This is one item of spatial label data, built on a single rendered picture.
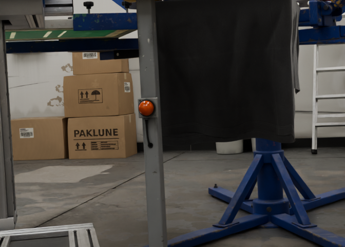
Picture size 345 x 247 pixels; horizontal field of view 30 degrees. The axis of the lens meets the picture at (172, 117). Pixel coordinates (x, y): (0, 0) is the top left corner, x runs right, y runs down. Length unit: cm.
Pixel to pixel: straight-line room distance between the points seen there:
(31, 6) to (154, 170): 52
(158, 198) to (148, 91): 27
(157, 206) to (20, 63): 574
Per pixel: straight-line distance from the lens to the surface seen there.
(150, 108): 158
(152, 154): 162
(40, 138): 669
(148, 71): 161
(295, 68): 211
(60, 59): 709
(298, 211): 296
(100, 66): 644
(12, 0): 170
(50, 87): 714
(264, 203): 318
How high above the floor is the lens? 71
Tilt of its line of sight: 3 degrees down
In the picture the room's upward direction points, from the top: 3 degrees counter-clockwise
